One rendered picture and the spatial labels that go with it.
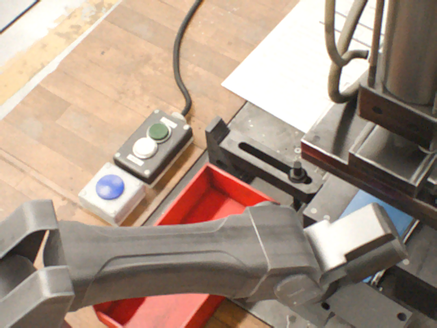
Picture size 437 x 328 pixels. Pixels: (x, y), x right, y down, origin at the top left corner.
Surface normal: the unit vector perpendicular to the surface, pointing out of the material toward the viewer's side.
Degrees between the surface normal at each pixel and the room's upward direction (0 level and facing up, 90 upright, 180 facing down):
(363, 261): 52
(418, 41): 90
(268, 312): 0
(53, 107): 0
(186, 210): 90
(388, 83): 90
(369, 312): 29
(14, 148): 0
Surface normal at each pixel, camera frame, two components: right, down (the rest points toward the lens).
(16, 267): 0.62, -0.59
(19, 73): -0.08, -0.55
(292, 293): 0.29, 0.78
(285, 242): 0.36, -0.62
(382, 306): -0.30, -0.11
